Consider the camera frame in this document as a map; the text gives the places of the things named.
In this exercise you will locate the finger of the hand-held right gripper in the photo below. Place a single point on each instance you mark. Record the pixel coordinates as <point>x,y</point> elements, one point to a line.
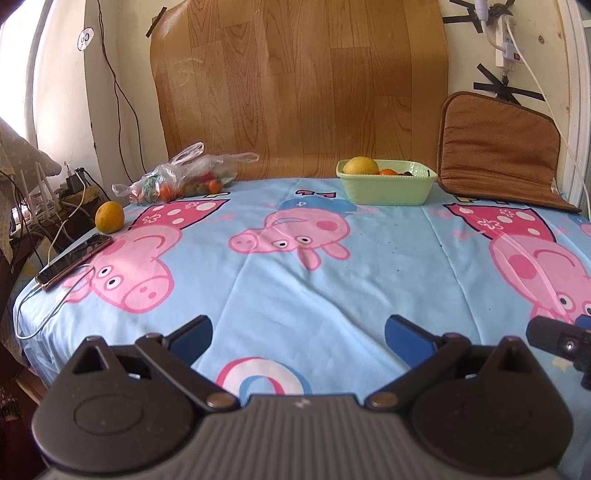
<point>554,339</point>

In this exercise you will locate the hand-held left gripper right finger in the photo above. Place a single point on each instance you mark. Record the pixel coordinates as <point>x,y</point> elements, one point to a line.
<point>406,334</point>

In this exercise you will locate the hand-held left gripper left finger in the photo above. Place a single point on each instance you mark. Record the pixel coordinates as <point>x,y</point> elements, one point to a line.
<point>194,334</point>

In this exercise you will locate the light green plastic basin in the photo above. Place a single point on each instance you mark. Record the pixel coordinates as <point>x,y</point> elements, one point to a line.
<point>388,191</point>

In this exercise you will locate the orange mandarin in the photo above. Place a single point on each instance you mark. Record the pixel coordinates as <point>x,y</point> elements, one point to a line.
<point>388,172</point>

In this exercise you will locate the large yellow citrus fruit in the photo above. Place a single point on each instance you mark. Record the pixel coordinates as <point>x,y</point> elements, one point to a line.
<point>361,166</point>

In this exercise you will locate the printed cartoon pig blanket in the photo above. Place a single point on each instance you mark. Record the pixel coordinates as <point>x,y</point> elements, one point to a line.
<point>369,267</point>

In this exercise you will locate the black smartphone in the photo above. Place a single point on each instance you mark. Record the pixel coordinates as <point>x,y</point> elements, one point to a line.
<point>74,261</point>

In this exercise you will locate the small yellow orange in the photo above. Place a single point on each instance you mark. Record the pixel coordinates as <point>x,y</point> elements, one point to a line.
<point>109,217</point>

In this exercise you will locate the pile of cherry tomatoes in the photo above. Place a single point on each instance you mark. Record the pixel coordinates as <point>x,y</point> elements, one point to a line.
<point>166,190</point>

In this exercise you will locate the clear plastic bag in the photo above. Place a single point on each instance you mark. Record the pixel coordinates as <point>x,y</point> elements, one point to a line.
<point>184,164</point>

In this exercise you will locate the black charger plug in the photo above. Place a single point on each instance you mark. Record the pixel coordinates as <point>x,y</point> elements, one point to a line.
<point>74,182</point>

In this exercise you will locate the brown seat cushion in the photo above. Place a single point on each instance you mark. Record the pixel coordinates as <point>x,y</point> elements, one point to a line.
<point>498,147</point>

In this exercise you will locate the white router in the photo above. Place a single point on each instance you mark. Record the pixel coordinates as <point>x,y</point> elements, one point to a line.
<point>43,194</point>

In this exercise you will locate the black tape cross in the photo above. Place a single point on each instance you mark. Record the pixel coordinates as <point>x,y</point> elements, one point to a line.
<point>466,16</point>
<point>508,90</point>

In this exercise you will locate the grey patterned cloth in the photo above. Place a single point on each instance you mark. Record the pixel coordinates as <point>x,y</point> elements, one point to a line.
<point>18,147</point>

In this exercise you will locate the white power strip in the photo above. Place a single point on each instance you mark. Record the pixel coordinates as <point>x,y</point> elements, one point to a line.
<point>508,46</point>

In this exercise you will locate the black tape strip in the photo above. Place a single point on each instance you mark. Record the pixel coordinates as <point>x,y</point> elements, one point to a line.
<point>157,21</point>

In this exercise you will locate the white plug adapter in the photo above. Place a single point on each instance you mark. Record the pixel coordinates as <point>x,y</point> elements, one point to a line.
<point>481,9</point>

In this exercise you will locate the wooden bed frame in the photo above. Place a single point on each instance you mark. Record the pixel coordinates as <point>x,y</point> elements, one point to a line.
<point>32,385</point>

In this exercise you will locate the wood-pattern wall sheet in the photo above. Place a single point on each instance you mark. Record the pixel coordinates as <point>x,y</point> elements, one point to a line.
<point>300,83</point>

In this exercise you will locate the white round wall sticker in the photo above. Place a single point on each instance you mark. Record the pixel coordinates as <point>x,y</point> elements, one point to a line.
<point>86,39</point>

